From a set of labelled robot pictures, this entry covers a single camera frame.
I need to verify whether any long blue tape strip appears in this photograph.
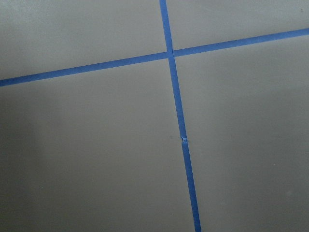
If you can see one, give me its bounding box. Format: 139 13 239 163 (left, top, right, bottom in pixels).
159 0 202 232

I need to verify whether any crossing blue tape strip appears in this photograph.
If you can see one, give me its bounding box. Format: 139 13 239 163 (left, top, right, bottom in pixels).
0 28 309 87

